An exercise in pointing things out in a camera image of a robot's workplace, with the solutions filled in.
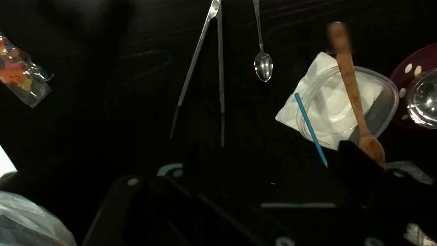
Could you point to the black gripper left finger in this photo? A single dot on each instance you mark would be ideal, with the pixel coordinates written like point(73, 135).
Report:
point(126, 219)

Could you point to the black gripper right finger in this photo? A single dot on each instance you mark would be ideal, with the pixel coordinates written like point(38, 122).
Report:
point(380, 204)

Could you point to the wooden spoon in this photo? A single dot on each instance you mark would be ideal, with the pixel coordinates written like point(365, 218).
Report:
point(368, 143)

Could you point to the clear glass bowl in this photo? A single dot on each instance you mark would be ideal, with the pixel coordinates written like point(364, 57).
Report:
point(423, 100)

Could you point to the white paper napkin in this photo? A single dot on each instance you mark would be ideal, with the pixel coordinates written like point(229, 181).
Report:
point(326, 100)

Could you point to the blue straw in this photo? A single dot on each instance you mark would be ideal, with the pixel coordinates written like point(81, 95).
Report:
point(311, 129)

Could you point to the dark red polka-dot plate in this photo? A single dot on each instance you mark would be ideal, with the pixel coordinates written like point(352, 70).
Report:
point(405, 74)

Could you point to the metal spoon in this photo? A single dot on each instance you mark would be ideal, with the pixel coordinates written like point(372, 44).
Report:
point(263, 62)

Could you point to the clear candy bag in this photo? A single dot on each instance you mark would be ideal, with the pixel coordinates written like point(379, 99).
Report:
point(27, 80)

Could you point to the metal tongs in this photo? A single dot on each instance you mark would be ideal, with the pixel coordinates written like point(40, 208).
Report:
point(215, 12)

